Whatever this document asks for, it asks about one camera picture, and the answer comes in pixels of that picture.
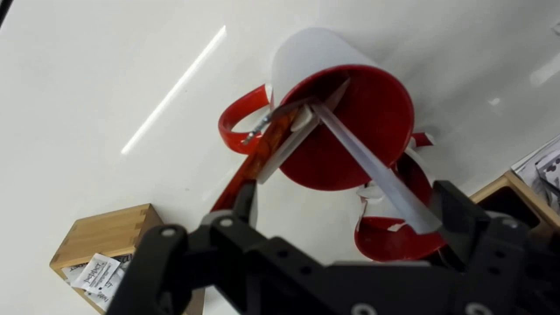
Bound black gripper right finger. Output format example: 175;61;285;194
430;180;560;315

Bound white printed paper sheet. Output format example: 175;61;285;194
514;136;560;213

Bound white sugar packets pile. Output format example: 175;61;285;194
68;251;134;311

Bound red plastic stirrer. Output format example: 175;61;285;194
208;94;320;215

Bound white flat stick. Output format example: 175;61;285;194
255;106;322;185

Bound wooden packet box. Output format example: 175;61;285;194
49;201;206;315

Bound white mug red interior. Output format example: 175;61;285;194
217;24;416;192

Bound white utensil with grey handle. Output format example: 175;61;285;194
311;101;444;234

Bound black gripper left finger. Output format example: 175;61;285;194
106;180;276;315

